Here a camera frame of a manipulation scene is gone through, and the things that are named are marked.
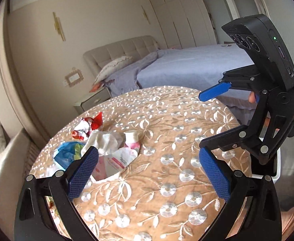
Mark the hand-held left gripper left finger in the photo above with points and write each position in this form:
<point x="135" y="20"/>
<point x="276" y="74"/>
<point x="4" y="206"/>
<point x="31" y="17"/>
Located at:
<point x="85" y="170"/>

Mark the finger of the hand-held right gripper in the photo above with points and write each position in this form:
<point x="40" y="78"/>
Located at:
<point x="213" y="91"/>
<point x="222" y="139"/>

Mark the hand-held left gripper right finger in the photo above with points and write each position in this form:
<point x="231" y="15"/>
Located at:
<point x="214" y="173"/>

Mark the blue green wrapper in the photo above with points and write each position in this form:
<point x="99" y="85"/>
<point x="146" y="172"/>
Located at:
<point x="64" y="153"/>

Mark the pink white spout pouch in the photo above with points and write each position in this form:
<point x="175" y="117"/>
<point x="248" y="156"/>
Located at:
<point x="116" y="160"/>

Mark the white tissue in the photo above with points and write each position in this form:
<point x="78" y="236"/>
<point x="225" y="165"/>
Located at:
<point x="99" y="140"/>

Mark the red white wrapper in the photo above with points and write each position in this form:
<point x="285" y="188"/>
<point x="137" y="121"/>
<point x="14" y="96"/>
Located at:
<point x="84" y="128"/>

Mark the white bin with black liner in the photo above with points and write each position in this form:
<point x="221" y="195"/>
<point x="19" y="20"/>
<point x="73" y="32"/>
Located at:
<point x="278" y="165"/>

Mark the person's right hand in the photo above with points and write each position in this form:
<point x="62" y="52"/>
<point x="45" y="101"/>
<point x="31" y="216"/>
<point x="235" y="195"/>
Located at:
<point x="251" y="97"/>

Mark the bed with light blue sheet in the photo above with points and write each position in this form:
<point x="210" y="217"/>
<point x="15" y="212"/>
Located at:
<point x="199" y="65"/>

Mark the round table, floral tablecloth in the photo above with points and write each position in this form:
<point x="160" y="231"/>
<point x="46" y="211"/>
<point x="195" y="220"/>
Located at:
<point x="162" y="135"/>

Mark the grey nightstand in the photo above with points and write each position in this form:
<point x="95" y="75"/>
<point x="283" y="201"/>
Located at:
<point x="91" y="101"/>

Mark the beige wardrobe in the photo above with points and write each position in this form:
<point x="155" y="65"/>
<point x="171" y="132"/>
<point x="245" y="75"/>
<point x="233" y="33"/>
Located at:
<point x="182" y="17"/>

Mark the orange item on nightstand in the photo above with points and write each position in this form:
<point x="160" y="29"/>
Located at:
<point x="94" y="87"/>

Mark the grey lilac blanket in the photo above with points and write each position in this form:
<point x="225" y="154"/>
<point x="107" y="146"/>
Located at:
<point x="132" y="72"/>

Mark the beige tufted headboard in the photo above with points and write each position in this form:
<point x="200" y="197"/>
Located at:
<point x="127" y="47"/>

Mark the beige frilled pillow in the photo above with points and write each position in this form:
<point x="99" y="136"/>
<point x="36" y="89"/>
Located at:
<point x="111" y="66"/>

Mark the framed wall switch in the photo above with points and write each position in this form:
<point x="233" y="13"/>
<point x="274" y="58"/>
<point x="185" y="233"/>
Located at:
<point x="73" y="77"/>

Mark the gold wall lamp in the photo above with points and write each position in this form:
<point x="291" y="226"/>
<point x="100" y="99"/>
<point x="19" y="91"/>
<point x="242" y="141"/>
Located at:
<point x="59" y="26"/>
<point x="144" y="12"/>

